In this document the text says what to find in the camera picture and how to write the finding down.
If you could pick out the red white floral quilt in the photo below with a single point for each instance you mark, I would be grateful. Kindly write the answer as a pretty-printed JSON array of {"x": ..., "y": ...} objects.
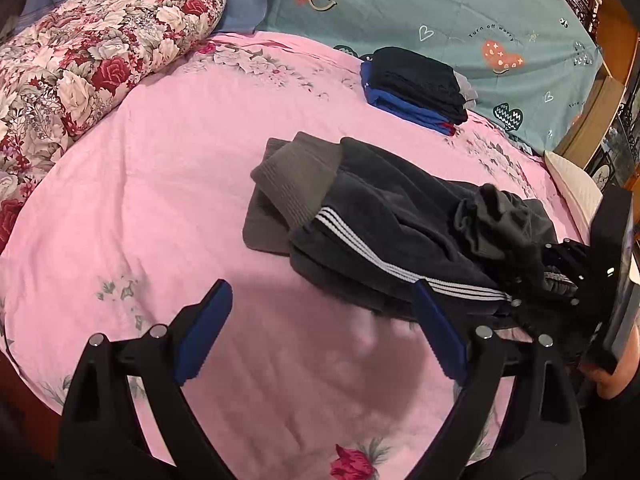
[{"x": 90, "y": 70}]

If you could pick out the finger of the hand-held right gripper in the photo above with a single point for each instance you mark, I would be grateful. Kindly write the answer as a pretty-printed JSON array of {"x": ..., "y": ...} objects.
[
  {"x": 570, "y": 260},
  {"x": 550, "y": 320}
]

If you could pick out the teal heart-print blanket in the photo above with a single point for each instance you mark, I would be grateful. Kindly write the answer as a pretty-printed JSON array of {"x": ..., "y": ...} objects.
[{"x": 400, "y": 5}]

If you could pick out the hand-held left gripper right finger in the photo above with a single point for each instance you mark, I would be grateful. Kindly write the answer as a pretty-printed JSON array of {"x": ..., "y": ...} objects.
[{"x": 440, "y": 332}]

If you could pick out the folded grey cloth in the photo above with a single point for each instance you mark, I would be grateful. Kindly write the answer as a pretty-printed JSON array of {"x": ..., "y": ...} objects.
[{"x": 467, "y": 90}]

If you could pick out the dark grey striped pants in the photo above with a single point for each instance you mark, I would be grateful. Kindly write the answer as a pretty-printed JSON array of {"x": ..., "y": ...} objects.
[{"x": 390, "y": 220}]

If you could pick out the wooden cabinet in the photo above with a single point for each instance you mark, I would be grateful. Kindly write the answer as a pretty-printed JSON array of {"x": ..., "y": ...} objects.
[{"x": 612, "y": 110}]

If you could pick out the white textured pillow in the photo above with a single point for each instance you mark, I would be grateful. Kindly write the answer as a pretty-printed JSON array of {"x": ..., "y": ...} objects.
[{"x": 575, "y": 185}]

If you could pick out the pink floral bed sheet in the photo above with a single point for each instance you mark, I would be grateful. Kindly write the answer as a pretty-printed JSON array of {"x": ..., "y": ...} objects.
[{"x": 175, "y": 210}]

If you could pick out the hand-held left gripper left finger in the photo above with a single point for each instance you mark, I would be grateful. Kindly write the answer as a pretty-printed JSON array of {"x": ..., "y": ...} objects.
[{"x": 205, "y": 332}]

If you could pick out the person's right hand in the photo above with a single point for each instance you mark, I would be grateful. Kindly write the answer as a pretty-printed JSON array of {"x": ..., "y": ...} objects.
[{"x": 617, "y": 382}]

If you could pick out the folded blue pants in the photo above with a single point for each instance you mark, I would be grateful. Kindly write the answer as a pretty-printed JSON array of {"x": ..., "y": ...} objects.
[{"x": 395, "y": 105}]

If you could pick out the folded black pants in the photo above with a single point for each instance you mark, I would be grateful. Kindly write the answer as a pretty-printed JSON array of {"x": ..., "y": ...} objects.
[{"x": 420, "y": 82}]

